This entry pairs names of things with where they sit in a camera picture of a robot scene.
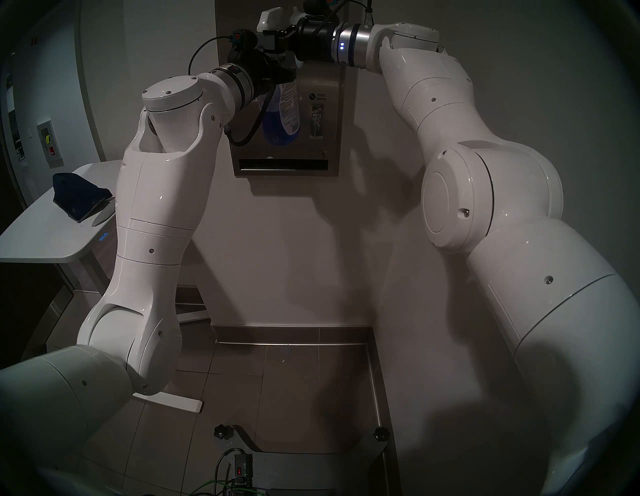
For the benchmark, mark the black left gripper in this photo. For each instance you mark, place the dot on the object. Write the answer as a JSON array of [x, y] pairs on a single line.
[[260, 70]]

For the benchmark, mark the white table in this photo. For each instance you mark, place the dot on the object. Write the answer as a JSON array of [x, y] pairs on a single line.
[[45, 235]]

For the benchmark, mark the grey robot base frame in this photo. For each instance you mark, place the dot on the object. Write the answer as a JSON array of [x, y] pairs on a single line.
[[310, 470]]

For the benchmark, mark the stainless steel wall dispenser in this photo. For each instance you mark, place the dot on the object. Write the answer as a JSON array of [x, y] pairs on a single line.
[[325, 135]]

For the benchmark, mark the black box with red light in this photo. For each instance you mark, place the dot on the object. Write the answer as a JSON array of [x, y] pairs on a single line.
[[243, 466]]

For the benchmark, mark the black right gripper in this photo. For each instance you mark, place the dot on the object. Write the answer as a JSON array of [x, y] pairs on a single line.
[[315, 42]]

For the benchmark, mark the black star knob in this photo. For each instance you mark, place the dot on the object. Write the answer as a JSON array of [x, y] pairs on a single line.
[[221, 431], [381, 434]]

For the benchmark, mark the blue cleaner spray bottle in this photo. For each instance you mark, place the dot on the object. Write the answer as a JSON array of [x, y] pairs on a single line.
[[282, 122]]

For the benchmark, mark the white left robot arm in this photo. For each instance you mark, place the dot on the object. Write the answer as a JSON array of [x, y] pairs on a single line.
[[160, 210]]

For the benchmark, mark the dark blue cloth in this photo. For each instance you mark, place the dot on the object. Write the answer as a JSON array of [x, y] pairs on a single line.
[[77, 197]]

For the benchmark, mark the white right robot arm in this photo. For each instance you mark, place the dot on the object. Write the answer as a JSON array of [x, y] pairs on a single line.
[[450, 100]]

